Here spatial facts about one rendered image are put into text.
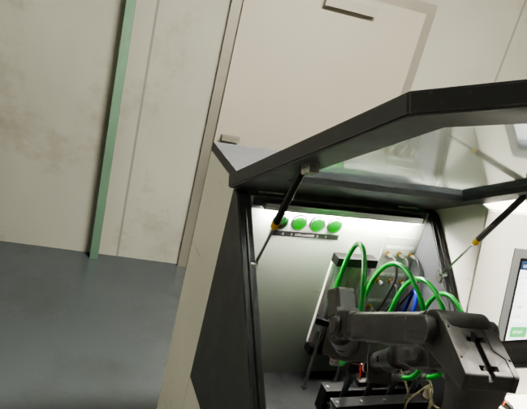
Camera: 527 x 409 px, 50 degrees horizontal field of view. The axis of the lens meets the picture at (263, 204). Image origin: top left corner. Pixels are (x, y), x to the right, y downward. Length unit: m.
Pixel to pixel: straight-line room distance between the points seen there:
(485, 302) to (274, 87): 2.37
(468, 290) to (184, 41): 2.54
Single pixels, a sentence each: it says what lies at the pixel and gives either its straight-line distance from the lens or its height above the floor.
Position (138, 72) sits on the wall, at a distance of 3.77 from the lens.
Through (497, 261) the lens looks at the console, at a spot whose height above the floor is 1.40.
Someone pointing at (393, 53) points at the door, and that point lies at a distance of 3.98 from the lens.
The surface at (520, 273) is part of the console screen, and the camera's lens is 1.90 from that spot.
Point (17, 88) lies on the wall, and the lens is 3.89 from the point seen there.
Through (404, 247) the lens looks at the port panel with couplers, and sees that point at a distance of 1.88.
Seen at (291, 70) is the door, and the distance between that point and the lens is 3.79.
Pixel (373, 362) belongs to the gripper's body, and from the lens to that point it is 1.48.
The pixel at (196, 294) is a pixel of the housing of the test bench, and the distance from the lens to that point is 1.85.
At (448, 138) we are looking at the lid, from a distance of 1.07.
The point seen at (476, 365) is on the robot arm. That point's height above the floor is 1.61.
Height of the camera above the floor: 1.97
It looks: 20 degrees down
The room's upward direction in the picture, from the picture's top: 14 degrees clockwise
